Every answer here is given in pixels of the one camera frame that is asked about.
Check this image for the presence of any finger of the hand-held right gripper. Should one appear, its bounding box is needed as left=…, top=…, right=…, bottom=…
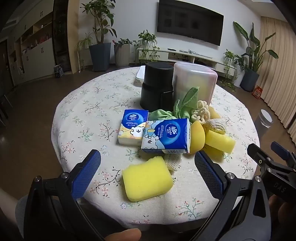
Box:
left=247, top=143, right=274, bottom=170
left=271, top=142, right=296, bottom=169

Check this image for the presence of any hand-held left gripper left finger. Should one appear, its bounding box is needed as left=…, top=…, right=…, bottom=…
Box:
left=23, top=149, right=104, bottom=241

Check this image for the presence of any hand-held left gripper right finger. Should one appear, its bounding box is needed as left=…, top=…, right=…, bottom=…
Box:
left=195, top=151, right=272, bottom=241

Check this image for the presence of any cream knitted dishcloth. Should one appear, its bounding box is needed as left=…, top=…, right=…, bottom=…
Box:
left=161, top=153, right=182, bottom=172
left=202, top=118, right=228, bottom=135

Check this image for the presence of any blue tissue pack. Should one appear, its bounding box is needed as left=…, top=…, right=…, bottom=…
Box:
left=141, top=118, right=191, bottom=155
left=117, top=109, right=149, bottom=146

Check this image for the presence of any large yellow sponge block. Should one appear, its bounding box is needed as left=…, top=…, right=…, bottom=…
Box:
left=122, top=156, right=174, bottom=202

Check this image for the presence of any white tray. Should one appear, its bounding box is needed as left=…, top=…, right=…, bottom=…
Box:
left=134, top=65, right=147, bottom=88

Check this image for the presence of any person's left forearm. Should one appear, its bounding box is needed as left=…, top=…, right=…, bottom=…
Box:
left=0, top=187, right=31, bottom=234

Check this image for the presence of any person's right hand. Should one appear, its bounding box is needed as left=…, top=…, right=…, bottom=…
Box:
left=268, top=194, right=296, bottom=233

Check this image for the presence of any person's left hand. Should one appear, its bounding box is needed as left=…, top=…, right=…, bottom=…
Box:
left=104, top=228, right=142, bottom=241

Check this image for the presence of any flat yellow sponge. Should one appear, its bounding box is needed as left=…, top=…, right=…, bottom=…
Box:
left=203, top=144, right=224, bottom=161

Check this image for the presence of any grey trash bin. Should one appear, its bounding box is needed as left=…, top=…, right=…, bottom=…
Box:
left=254, top=109, right=274, bottom=135

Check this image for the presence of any rectangular yellow sponge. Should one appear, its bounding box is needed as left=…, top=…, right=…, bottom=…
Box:
left=205, top=130, right=236, bottom=154

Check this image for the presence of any round yellow sponge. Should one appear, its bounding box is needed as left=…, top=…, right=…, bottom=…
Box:
left=189, top=121, right=206, bottom=154

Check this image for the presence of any red box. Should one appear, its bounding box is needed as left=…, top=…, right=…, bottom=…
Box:
left=252, top=85, right=263, bottom=100

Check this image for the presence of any floral tablecloth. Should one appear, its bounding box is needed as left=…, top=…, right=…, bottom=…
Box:
left=51, top=66, right=261, bottom=230

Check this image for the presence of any cream loop scrubber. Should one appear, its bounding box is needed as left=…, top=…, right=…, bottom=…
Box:
left=190, top=100, right=211, bottom=124

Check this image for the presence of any green cloth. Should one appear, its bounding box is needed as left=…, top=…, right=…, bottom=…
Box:
left=148, top=87, right=200, bottom=121

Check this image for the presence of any beige curtain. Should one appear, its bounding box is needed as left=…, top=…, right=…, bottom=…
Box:
left=256, top=16, right=296, bottom=141

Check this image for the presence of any small plant in white pot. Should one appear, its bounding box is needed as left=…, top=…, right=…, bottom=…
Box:
left=222, top=50, right=246, bottom=89

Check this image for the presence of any broad-leaf plant in dark pot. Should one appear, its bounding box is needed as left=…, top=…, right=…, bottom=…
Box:
left=233, top=21, right=279, bottom=92

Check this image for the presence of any translucent plastic container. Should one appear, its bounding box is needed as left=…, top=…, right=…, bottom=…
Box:
left=172, top=61, right=218, bottom=109

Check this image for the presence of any black cylindrical container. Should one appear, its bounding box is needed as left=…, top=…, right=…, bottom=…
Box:
left=140, top=62, right=174, bottom=111

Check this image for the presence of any small dark floor object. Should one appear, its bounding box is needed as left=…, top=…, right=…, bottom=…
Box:
left=53, top=64, right=65, bottom=78

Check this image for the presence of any white television cabinet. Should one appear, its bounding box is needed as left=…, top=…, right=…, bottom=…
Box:
left=137, top=47, right=236, bottom=77

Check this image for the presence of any plant in ribbed white pot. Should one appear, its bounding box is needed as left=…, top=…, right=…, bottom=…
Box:
left=114, top=38, right=133, bottom=68

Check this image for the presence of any tall plant in dark pot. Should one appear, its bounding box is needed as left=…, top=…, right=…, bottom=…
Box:
left=80, top=0, right=117, bottom=72

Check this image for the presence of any small plant on white stand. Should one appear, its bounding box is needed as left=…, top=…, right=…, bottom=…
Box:
left=76, top=32, right=93, bottom=71

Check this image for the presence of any dark tall shelf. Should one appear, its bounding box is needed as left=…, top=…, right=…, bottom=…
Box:
left=52, top=0, right=73, bottom=73

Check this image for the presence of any trailing green plant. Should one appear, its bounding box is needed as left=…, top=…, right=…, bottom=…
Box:
left=138, top=30, right=160, bottom=66

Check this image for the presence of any white wall cabinet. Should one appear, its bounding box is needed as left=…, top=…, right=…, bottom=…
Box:
left=6, top=0, right=56, bottom=82

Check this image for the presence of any wall television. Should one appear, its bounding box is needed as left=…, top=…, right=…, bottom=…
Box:
left=157, top=0, right=224, bottom=46

